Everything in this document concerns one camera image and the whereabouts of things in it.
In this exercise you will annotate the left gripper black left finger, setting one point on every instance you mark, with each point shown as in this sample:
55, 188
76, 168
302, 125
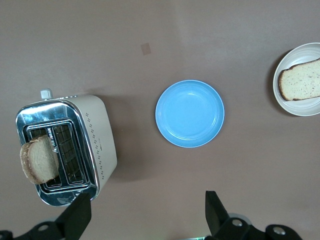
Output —
75, 220

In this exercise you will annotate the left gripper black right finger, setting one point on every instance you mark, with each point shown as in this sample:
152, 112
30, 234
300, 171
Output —
216, 215

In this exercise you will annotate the bread slice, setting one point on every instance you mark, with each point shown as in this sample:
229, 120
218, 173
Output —
40, 160
302, 80

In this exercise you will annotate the blue plate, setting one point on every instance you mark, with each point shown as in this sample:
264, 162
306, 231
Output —
190, 113

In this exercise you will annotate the beige plate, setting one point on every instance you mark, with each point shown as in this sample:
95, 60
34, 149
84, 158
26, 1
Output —
297, 108

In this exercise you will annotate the beige and chrome toaster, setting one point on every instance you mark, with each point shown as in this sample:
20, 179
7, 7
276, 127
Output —
102, 135

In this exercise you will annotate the small brown tape patch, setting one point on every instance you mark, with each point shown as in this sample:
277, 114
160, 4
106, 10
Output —
145, 49

